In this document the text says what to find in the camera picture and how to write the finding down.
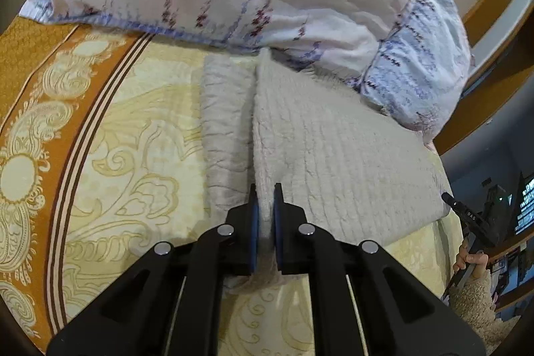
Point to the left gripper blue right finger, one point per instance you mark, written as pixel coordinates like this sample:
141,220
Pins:
363,301

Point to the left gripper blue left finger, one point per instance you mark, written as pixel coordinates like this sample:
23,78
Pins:
168,301

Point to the beige cable knit sweater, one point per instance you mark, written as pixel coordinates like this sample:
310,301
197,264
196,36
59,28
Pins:
353,170

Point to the person's right hand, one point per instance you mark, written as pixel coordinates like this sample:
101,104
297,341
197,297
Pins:
464,259

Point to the wooden shelf with items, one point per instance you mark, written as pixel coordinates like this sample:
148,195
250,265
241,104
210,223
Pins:
510,216

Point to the beige fleece right sleeve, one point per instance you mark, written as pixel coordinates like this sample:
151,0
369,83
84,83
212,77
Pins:
473,304

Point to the yellow patterned bedspread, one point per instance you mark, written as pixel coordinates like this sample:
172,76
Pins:
101,157

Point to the blue floral pillow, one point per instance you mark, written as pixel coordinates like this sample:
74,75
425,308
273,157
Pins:
412,59

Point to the wooden headboard frame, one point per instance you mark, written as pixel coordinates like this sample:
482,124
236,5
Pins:
492,26

